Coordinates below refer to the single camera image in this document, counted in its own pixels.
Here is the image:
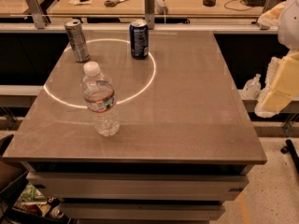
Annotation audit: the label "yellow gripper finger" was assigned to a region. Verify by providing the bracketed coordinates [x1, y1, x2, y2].
[261, 52, 299, 113]

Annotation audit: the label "blue pepsi can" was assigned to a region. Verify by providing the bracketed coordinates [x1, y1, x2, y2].
[129, 19, 149, 59]

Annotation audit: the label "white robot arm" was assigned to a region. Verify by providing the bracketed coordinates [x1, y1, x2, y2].
[258, 0, 299, 114]

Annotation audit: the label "silver energy drink can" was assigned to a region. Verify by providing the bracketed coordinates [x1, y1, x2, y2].
[64, 19, 90, 63]

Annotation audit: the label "clear sanitizer bottle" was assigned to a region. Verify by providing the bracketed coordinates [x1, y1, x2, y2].
[241, 74, 261, 99]

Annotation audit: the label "black chair leg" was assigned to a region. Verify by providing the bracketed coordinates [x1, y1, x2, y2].
[280, 139, 299, 174]

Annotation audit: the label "white power strip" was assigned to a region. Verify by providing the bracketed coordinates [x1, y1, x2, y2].
[155, 0, 168, 15]

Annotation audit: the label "clear plastic water bottle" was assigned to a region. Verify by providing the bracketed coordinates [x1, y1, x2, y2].
[81, 62, 121, 136]

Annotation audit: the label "grey drawer cabinet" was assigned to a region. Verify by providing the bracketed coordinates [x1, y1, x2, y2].
[27, 172, 249, 222]

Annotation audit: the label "green packaged items in bin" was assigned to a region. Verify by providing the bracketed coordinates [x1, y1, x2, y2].
[13, 182, 64, 221]

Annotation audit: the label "metal divider bracket right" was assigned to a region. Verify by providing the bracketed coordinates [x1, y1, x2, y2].
[257, 0, 281, 30]

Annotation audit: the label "metal divider bracket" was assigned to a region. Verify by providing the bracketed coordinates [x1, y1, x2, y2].
[25, 0, 47, 29]
[144, 0, 155, 30]
[257, 0, 281, 30]

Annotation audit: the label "metal divider bracket middle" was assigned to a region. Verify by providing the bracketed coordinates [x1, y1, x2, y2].
[144, 0, 155, 30]

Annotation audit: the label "scissors with black handles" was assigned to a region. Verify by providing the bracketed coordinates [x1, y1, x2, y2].
[104, 0, 130, 7]

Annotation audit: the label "metal divider bracket left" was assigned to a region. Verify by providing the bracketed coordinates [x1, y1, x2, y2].
[25, 0, 47, 29]

